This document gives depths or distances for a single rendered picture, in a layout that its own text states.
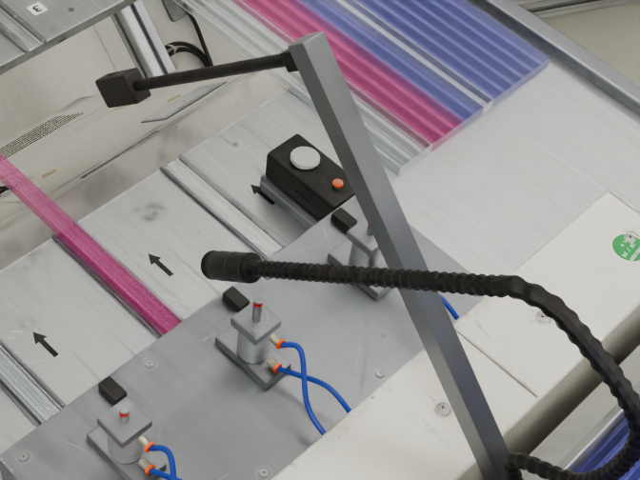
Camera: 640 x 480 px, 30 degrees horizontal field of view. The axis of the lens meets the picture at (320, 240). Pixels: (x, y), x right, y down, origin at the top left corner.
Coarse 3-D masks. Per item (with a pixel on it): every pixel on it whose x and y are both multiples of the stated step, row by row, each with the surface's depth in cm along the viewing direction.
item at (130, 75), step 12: (120, 72) 82; (132, 72) 81; (96, 84) 84; (108, 84) 82; (120, 84) 81; (132, 84) 81; (108, 96) 83; (120, 96) 82; (132, 96) 81; (144, 96) 81
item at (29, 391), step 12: (0, 348) 85; (0, 360) 85; (12, 360) 85; (0, 372) 84; (12, 372) 84; (24, 372) 84; (12, 384) 83; (24, 384) 84; (36, 384) 84; (24, 396) 83; (36, 396) 83; (48, 396) 83; (36, 408) 82; (48, 408) 83; (60, 408) 83
